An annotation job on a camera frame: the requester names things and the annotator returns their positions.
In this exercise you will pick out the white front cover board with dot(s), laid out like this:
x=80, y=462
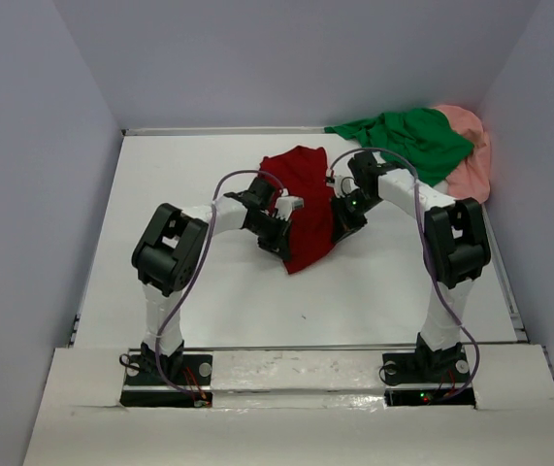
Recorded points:
x=278, y=407

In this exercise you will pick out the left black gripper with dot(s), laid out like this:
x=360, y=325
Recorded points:
x=279, y=241

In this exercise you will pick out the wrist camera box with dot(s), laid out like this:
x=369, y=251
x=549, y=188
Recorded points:
x=341, y=185
x=285, y=206

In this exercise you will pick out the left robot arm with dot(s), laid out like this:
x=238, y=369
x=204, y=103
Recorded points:
x=173, y=250

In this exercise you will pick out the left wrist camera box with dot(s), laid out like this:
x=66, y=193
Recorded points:
x=285, y=206

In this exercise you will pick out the red t shirt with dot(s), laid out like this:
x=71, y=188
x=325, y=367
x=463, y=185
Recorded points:
x=302, y=171

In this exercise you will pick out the aluminium right table rail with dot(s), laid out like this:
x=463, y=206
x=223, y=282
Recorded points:
x=513, y=311

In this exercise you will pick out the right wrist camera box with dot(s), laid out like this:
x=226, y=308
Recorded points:
x=341, y=185

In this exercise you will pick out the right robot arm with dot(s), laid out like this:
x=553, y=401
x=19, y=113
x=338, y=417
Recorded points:
x=455, y=249

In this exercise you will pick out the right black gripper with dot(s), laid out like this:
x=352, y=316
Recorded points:
x=343, y=223

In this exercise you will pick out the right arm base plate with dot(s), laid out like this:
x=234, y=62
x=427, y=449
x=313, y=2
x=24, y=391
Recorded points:
x=406, y=385

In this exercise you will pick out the pink t shirt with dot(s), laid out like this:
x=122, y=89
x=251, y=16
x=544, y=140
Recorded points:
x=471, y=178

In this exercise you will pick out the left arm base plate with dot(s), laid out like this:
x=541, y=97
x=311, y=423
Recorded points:
x=144, y=388

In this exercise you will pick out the green t shirt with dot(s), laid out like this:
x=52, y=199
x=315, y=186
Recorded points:
x=423, y=136

